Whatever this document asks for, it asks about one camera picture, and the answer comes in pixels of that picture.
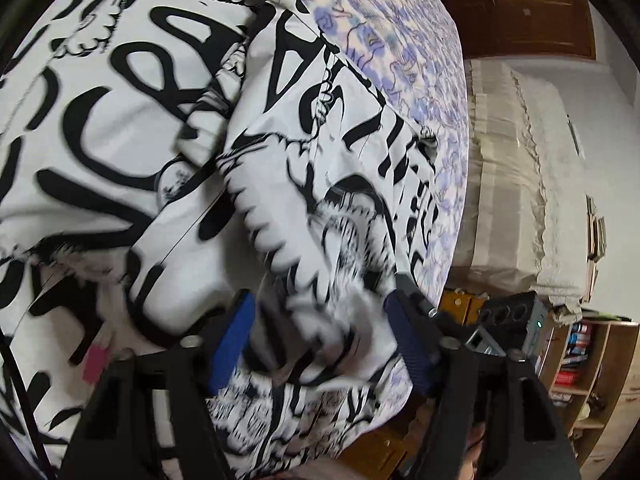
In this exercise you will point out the purple floral blanket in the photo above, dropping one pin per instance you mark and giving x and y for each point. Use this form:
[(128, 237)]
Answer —
[(380, 20)]

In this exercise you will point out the lace cloth covered furniture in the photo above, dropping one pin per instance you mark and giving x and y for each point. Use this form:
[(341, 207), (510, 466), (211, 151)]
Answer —
[(505, 160)]

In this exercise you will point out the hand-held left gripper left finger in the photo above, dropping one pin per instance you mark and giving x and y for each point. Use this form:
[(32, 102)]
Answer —
[(232, 340)]

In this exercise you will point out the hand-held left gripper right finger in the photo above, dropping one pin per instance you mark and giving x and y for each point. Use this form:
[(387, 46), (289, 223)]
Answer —
[(410, 345)]

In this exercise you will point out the row of books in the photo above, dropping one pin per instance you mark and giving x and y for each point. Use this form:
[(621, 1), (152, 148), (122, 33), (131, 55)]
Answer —
[(575, 350)]

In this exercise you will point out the brown wooden door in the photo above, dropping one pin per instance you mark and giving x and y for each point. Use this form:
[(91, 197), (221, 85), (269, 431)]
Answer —
[(515, 20)]

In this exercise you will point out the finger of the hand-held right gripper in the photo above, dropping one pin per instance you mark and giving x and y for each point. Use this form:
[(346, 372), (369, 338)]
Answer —
[(420, 296)]

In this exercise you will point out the wooden bookshelf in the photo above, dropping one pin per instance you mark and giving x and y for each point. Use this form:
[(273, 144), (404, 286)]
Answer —
[(615, 360)]

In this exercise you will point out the white black printed jacket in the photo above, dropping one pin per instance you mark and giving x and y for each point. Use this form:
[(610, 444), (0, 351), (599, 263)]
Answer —
[(150, 110)]

